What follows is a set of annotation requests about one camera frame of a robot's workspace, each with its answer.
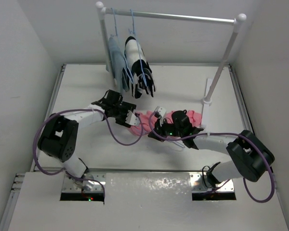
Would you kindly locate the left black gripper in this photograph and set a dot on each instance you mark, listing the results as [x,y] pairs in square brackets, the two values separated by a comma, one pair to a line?
[126,107]

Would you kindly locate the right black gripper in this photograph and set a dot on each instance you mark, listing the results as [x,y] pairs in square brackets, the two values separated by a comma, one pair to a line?
[159,129]

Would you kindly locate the pink t shirt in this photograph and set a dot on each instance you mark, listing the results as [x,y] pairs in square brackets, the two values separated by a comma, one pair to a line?
[195,119]

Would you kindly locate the blue wire hanger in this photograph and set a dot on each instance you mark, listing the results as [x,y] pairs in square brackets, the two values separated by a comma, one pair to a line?
[179,146]

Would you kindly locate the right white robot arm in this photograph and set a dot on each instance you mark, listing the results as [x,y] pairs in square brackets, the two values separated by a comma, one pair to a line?
[250,158]

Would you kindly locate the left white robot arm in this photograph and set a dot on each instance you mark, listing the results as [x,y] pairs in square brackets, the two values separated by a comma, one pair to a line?
[59,134]

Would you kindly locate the blue hanger with striped garment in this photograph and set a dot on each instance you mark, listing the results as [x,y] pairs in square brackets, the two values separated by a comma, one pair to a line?
[134,26]

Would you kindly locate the black and white hanging garment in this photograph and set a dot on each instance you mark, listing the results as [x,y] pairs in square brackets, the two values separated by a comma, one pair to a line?
[137,94]

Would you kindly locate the light blue hanging garment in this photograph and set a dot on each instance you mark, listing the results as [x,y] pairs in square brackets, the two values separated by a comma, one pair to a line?
[119,68]

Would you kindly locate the white clothes rack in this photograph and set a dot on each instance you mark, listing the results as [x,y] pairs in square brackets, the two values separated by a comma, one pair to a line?
[211,83]

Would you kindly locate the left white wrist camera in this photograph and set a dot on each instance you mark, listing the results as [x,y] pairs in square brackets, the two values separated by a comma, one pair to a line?
[132,119]

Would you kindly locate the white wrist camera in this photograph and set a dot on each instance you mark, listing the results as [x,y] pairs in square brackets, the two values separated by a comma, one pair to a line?
[132,119]
[159,113]

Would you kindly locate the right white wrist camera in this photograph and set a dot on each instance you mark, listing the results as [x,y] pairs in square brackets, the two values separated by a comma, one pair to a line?
[159,113]

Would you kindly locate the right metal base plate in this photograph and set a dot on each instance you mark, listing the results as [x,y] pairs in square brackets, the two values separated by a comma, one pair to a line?
[197,185]

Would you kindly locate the metal base plate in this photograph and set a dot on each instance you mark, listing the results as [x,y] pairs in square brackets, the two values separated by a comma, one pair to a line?
[197,185]
[92,185]

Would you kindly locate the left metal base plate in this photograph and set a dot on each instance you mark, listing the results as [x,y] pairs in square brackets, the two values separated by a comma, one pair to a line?
[92,185]

